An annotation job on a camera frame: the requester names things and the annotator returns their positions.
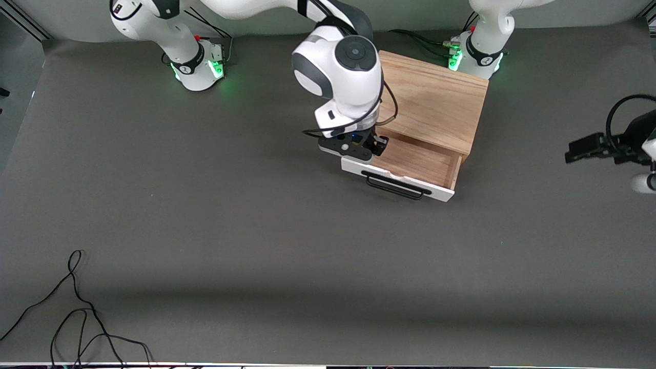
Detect white drawer with black handle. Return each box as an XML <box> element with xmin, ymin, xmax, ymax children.
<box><xmin>341</xmin><ymin>134</ymin><xmax>463</xmax><ymax>202</ymax></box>

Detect wooden drawer cabinet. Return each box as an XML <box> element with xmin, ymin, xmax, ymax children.
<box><xmin>374</xmin><ymin>50</ymin><xmax>490</xmax><ymax>160</ymax></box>

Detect dark grey table mat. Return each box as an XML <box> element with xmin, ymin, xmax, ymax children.
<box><xmin>0</xmin><ymin>26</ymin><xmax>656</xmax><ymax>367</ymax></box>

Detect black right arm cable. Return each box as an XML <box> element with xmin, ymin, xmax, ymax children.
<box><xmin>302</xmin><ymin>81</ymin><xmax>399</xmax><ymax>138</ymax></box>

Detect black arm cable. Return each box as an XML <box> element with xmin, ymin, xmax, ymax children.
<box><xmin>606</xmin><ymin>94</ymin><xmax>656</xmax><ymax>150</ymax></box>
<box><xmin>302</xmin><ymin>81</ymin><xmax>399</xmax><ymax>138</ymax></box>

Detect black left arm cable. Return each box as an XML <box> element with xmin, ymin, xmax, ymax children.
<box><xmin>606</xmin><ymin>94</ymin><xmax>656</xmax><ymax>150</ymax></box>

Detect black left arm base cables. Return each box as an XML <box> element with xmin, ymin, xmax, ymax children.
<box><xmin>388</xmin><ymin>11</ymin><xmax>480</xmax><ymax>58</ymax></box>

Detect black arm base cables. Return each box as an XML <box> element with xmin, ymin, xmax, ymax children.
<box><xmin>388</xmin><ymin>11</ymin><xmax>480</xmax><ymax>58</ymax></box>
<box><xmin>187</xmin><ymin>10</ymin><xmax>234</xmax><ymax>65</ymax></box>

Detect black right arm base cables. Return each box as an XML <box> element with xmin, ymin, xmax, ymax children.
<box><xmin>187</xmin><ymin>10</ymin><xmax>234</xmax><ymax>65</ymax></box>

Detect thin black loose cable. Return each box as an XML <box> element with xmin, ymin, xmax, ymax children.
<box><xmin>50</xmin><ymin>307</ymin><xmax>154</xmax><ymax>369</ymax></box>
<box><xmin>0</xmin><ymin>250</ymin><xmax>126</xmax><ymax>369</ymax></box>

